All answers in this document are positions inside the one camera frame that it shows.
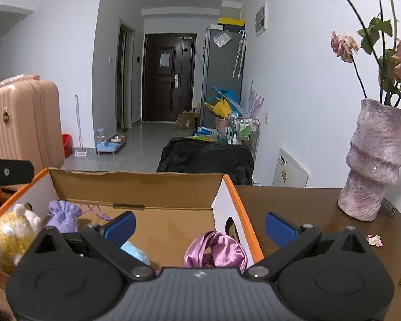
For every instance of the purple wall decal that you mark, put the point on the purple wall decal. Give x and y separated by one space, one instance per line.
255 100

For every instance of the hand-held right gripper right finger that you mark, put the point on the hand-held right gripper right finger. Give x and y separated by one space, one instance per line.
280 229

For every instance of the dark brown entrance door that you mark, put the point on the dark brown entrance door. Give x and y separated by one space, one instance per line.
168 90

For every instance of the pink ribbed suitcase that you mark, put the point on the pink ribbed suitcase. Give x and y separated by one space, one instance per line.
23 123

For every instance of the red cardboard box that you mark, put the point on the red cardboard box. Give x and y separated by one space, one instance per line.
160 190

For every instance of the black cloth covered chair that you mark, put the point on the black cloth covered chair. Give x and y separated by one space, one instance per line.
204 160

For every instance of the white folded umbrella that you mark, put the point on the white folded umbrella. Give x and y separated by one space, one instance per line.
239 53

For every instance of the blue and yellow toy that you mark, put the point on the blue and yellow toy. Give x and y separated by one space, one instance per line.
222 105

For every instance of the colourful paper pile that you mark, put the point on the colourful paper pile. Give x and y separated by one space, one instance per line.
202 135

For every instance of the trolley cart with bottles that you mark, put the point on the trolley cart with bottles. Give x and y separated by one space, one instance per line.
244 130

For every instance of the brown cardboard carton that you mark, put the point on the brown cardboard carton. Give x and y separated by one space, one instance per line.
187 120

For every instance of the fallen pink petal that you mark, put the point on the fallen pink petal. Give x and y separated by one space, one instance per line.
374 240

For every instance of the pink satin bow scrunchie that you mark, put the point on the pink satin bow scrunchie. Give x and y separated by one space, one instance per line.
220 250

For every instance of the eyeglasses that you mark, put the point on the eyeglasses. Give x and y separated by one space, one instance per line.
389 209

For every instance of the yellow plush bear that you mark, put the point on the yellow plush bear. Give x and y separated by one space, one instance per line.
6 237

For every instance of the purple textured vase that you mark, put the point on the purple textured vase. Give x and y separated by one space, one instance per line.
374 160

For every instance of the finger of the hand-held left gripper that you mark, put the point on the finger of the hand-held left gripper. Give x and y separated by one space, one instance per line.
6 172

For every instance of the white paper notice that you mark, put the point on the white paper notice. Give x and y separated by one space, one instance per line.
164 60

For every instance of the clear plastic bag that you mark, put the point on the clear plastic bag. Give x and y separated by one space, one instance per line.
222 39

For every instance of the red bucket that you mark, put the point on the red bucket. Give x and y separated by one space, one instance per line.
66 145

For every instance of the white flat wall panel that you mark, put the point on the white flat wall panel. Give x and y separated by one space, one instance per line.
290 170

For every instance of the pink bin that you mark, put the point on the pink bin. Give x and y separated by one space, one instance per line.
221 127

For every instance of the dark side door frame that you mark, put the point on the dark side door frame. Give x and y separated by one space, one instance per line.
124 80

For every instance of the light blue fluffy plush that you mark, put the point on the light blue fluffy plush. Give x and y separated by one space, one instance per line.
137 254

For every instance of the pet water feeder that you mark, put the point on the pet water feeder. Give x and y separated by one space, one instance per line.
107 143

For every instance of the white floor mop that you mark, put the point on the white floor mop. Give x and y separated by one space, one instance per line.
81 152

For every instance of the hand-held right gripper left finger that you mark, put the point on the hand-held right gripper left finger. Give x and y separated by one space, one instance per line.
120 229

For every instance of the wall electrical panel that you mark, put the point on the wall electrical panel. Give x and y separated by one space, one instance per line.
261 18

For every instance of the dried pink roses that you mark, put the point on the dried pink roses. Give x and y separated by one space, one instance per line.
344 45

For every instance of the grey refrigerator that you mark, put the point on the grey refrigerator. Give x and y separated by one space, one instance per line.
220 70

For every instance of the yellow and black box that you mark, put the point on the yellow and black box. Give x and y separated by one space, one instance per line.
232 23

